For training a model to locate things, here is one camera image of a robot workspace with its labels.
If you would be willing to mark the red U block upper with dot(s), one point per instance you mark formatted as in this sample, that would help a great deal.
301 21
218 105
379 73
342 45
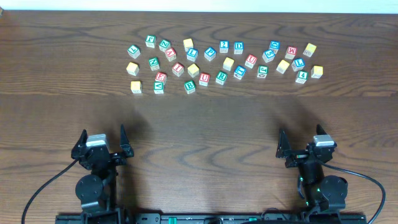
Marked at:
250 61

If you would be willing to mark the green Z block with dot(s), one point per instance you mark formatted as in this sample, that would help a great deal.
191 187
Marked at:
164 45

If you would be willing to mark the green B block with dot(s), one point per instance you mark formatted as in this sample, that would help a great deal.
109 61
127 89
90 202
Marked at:
190 87

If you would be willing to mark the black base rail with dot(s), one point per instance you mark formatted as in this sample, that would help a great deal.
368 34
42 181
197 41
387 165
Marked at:
156 218

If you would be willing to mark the yellow block far right top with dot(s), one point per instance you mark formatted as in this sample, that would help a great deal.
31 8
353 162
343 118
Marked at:
309 50

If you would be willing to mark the green J block right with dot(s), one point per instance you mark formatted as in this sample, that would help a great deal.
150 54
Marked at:
262 71

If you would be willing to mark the green L block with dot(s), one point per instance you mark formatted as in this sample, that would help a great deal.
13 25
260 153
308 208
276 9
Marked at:
133 51

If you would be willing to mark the green 4 block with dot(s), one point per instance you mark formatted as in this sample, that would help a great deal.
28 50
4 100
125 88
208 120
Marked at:
301 77

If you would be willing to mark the yellow block far right low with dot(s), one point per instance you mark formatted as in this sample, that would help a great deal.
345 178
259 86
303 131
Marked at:
317 71

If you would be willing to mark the green j block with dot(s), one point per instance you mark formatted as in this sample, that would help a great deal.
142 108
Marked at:
262 71
150 41

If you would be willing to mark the yellow O block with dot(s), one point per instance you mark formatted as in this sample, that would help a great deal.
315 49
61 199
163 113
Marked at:
193 70

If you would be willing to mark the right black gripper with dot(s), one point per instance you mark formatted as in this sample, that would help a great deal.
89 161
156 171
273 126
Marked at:
303 156

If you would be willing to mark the green V block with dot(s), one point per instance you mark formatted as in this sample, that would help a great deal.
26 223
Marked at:
158 88

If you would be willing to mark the red M block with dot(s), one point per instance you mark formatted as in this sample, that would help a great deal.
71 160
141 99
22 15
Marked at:
290 52

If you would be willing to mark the red A block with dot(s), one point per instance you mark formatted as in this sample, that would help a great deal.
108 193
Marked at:
170 54

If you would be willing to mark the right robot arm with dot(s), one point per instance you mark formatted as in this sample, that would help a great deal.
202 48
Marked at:
324 195

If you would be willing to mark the blue 2 block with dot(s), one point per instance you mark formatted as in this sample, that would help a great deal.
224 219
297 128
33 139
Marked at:
224 46

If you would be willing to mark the blue 5 block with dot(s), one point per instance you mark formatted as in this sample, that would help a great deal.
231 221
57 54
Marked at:
268 56

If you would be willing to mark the yellow Q block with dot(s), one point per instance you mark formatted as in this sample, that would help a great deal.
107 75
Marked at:
228 63

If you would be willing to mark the red I block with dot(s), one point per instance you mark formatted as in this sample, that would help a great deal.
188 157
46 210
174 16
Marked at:
178 69

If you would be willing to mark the red U block lower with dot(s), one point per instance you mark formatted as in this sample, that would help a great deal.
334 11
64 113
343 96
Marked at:
204 79

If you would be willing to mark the blue d block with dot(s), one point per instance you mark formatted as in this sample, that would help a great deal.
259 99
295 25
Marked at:
274 46
238 48

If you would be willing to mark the yellow K block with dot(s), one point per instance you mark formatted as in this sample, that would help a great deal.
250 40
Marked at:
136 87

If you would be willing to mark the green R block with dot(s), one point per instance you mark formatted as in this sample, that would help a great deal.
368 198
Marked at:
221 78

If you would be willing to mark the red E block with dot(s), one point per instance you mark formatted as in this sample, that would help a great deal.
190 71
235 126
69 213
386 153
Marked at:
161 78

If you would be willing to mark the red u block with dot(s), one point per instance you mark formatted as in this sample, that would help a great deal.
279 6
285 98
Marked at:
250 61
204 79

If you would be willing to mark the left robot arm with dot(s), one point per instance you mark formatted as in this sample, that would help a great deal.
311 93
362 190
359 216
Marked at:
97 191

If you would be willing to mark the yellow block middle right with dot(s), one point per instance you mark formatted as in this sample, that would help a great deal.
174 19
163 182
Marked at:
282 66

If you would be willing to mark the blue T block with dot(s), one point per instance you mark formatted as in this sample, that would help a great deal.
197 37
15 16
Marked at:
239 72

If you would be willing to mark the blue I block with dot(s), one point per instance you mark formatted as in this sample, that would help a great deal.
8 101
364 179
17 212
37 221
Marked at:
298 64

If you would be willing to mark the blue L block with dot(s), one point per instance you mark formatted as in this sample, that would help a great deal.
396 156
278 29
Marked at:
192 54

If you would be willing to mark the yellow C block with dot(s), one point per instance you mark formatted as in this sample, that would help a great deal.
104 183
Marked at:
132 68

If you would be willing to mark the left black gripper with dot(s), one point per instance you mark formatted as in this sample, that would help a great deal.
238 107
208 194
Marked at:
101 154

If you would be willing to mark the blue D block right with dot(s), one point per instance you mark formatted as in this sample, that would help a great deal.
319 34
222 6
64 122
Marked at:
274 46

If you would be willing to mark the green N block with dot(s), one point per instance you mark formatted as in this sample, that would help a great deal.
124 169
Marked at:
154 63

